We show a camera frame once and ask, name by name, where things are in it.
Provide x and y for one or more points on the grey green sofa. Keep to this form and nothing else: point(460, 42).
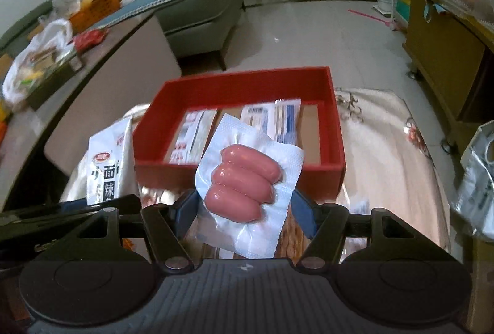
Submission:
point(200, 13)

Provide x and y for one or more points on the white plastic bag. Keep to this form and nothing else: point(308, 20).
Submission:
point(50, 32)

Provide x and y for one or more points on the silver plastic bag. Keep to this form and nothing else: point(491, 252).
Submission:
point(476, 179)

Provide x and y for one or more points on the orange snack packet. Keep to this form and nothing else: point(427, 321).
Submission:
point(4, 125)

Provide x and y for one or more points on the white noodle packet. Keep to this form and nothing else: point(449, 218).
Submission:
point(108, 164)

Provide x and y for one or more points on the light blue tag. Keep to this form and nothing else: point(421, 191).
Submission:
point(428, 11)

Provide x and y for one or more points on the orange plastic basket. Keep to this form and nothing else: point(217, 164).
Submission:
point(92, 11)

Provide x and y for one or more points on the clear packet of pink sausages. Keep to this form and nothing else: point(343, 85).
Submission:
point(239, 179)

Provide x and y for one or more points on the beige floral printed cloth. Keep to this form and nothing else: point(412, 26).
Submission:
point(386, 164)

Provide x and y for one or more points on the red cardboard box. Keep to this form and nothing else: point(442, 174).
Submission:
point(231, 85)

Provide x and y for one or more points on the red packet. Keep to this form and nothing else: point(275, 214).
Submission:
point(90, 38)

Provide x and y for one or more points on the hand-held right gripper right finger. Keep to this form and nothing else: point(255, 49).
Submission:
point(305, 216)

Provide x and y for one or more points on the grey coffee table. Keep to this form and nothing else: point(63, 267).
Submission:
point(115, 59)

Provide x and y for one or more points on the crumpled clear bag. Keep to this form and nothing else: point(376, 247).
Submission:
point(65, 5)

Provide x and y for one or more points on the pink fly swatter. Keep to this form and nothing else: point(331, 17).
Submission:
point(366, 15)

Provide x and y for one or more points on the white blue snack packet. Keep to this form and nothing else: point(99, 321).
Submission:
point(189, 137)
point(270, 117)

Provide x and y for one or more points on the dark flat box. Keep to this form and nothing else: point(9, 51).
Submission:
point(50, 81)

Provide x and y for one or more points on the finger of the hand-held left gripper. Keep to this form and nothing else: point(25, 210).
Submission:
point(58, 211)

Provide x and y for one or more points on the wooden cabinet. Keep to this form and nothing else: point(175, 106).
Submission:
point(444, 48)

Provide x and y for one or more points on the colourful drawer unit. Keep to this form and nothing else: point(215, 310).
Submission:
point(402, 9)

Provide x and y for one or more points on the brown cardboard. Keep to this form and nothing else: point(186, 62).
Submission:
point(5, 65)

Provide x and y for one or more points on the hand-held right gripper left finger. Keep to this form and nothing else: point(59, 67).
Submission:
point(185, 216)

